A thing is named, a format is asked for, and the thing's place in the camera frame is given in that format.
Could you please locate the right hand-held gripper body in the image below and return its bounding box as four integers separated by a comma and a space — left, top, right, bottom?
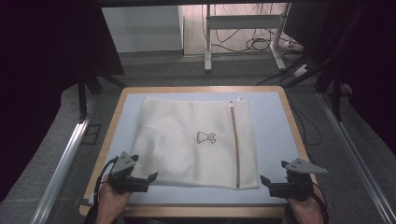
269, 158, 329, 202

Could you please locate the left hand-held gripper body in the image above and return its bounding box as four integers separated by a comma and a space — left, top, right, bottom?
107, 151, 150, 194

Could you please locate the white mesh laundry bag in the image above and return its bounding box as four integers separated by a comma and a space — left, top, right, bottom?
130, 95, 261, 190

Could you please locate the person's right hand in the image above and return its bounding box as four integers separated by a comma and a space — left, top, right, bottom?
286, 183, 325, 224

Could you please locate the person's left hand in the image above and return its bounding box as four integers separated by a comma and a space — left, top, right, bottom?
96, 175, 134, 217

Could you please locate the light blue table mat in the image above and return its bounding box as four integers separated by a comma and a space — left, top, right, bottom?
88, 91, 309, 206

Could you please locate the wooden table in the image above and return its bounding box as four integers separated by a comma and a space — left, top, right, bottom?
78, 86, 319, 218

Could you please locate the black metal stand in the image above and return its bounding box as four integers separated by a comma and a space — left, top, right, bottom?
77, 69, 127, 123
279, 3, 372, 123

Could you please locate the white power strip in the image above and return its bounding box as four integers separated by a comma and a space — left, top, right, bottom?
292, 63, 311, 78

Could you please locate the white cabinet panel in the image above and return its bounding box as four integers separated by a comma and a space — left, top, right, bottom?
101, 6, 185, 54

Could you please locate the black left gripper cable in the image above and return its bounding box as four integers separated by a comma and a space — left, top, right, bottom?
92, 156, 120, 206

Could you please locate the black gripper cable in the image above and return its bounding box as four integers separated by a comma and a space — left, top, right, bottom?
311, 182, 330, 224
92, 156, 120, 206

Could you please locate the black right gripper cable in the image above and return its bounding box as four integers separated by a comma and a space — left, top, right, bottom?
311, 182, 330, 224

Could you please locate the black looped floor cable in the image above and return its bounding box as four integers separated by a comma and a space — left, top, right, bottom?
288, 98, 323, 147

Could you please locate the aluminium floor rail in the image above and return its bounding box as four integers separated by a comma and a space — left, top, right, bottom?
316, 92, 396, 224
29, 119, 92, 224

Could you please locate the tangle of black floor cables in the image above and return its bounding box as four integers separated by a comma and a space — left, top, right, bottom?
213, 3, 302, 54

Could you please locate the white metal desk frame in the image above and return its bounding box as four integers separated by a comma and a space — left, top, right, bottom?
204, 3, 292, 73

